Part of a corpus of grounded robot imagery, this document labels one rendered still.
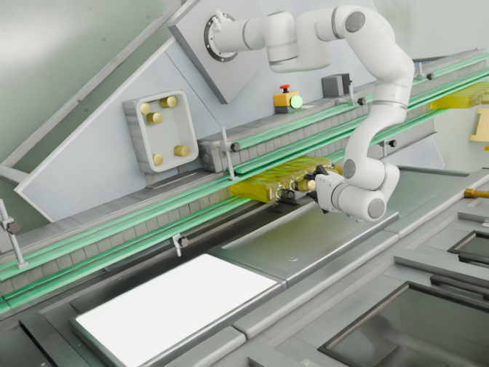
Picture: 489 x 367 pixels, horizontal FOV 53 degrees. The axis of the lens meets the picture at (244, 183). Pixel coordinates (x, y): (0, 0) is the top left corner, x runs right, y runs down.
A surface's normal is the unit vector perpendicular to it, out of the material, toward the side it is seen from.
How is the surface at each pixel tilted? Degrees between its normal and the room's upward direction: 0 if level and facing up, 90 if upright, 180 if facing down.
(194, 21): 3
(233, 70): 3
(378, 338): 90
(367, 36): 78
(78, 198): 0
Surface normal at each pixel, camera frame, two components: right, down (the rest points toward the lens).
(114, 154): 0.62, 0.11
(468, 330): -0.18, -0.94
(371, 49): -0.62, -0.11
